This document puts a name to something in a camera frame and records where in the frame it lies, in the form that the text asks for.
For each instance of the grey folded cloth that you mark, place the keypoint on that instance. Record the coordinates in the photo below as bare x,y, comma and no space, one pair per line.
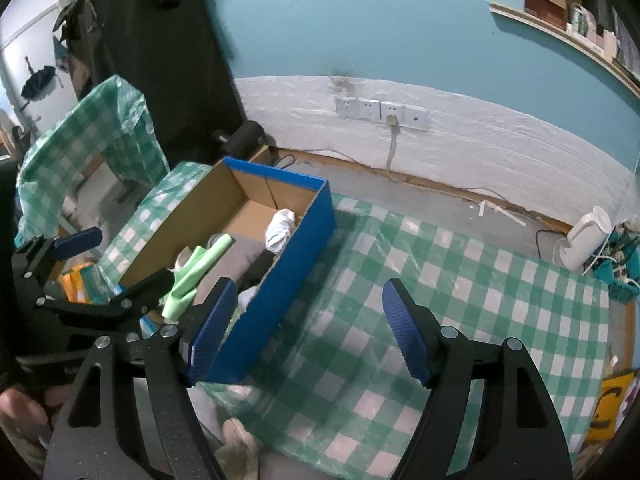
240,255

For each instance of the black cylindrical object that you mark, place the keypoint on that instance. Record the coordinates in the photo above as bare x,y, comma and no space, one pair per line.
242,137

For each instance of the black hanging garment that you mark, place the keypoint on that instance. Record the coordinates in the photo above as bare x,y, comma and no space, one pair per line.
150,60

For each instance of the dark folded umbrella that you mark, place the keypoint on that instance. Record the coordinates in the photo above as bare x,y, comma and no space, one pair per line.
37,82

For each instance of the white plastic strip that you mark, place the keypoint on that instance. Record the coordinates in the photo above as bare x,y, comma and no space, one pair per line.
495,210

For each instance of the black sock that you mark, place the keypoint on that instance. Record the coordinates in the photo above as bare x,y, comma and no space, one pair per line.
255,270

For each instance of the white electric kettle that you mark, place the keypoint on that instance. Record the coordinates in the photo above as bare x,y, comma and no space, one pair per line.
585,240

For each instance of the white wall socket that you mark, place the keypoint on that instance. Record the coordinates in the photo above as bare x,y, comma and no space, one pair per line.
416,117
346,106
368,109
392,110

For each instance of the orange packet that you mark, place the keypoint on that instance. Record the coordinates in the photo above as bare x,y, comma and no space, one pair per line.
80,282

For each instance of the green checked plastic cover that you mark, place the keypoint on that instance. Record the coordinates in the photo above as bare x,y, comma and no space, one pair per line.
75,135

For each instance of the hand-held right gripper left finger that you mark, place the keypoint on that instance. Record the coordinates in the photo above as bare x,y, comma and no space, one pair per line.
212,332

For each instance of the light blue sock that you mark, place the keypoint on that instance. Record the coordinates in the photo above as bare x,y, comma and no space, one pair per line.
247,301

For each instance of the wooden wall shelf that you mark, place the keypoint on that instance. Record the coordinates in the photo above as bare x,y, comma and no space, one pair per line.
550,27

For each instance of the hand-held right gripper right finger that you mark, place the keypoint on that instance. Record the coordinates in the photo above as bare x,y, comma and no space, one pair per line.
405,332

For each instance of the green checked tablecloth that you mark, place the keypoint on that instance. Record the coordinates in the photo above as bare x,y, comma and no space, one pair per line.
475,300

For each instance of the light green cloth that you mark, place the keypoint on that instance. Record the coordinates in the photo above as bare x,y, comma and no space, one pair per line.
195,275

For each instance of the teal power strip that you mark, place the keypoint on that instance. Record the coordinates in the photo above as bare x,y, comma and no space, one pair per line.
620,265

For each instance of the plastic cloth bundle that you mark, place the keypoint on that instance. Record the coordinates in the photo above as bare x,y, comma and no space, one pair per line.
280,230

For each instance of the yellow printed bag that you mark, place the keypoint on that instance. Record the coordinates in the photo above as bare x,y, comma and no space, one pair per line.
610,405

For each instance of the white cloth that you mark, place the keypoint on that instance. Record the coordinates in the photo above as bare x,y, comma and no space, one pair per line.
240,452

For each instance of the person's left hand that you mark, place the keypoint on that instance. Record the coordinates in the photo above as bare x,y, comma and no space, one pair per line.
22,410

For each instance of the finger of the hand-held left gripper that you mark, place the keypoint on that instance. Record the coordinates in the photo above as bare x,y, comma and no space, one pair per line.
145,285
80,240

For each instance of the blue cardboard box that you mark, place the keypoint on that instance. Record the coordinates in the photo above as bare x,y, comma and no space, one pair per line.
290,300

